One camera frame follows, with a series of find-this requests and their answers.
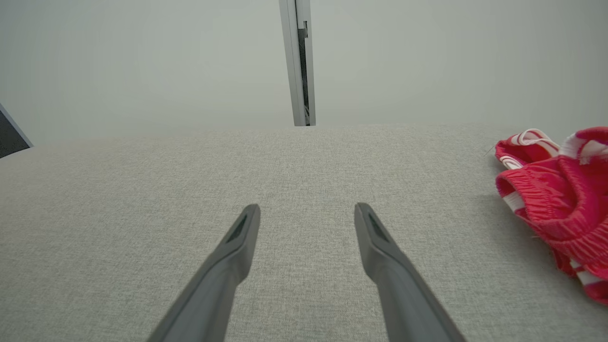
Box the red shorts with white trim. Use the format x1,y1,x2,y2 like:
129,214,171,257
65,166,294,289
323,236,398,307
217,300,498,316
495,126,608,305

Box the grey metal partition post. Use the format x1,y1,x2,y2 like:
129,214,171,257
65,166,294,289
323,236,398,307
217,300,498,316
278,0,317,127

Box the red jersey with white trim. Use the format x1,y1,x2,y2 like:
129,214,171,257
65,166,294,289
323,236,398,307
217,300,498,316
494,128,566,171

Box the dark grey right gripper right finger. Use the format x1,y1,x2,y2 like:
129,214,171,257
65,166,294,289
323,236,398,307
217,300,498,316
355,203,466,342

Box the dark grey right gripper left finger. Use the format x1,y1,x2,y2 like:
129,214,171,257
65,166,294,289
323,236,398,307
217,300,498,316
147,204,261,342

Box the dark panel with grey edge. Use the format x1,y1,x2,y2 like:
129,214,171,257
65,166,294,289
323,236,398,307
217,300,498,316
0,103,33,159

